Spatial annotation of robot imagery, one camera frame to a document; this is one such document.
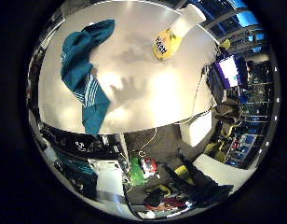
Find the teal cloth with white stripes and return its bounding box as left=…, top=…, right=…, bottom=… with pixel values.
left=60, top=19, right=116, bottom=137

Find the white foam box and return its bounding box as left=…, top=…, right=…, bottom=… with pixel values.
left=180, top=111, right=213, bottom=147

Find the yellow spray bottle white head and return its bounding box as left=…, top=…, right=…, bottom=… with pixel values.
left=151, top=3, right=207, bottom=62

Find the red and white item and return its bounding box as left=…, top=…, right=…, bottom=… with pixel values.
left=141, top=157, right=159, bottom=179

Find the yellow rounded item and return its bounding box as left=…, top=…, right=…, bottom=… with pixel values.
left=173, top=164, right=194, bottom=183

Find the computer monitor with lit screen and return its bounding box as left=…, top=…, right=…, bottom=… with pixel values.
left=213, top=54, right=244, bottom=91

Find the white cabinet box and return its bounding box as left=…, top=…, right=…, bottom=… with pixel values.
left=87, top=158, right=126, bottom=198

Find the green flat item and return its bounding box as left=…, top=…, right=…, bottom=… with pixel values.
left=130, top=156, right=148, bottom=187

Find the thin white cable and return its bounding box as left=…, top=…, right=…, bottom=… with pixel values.
left=172, top=66, right=214, bottom=125

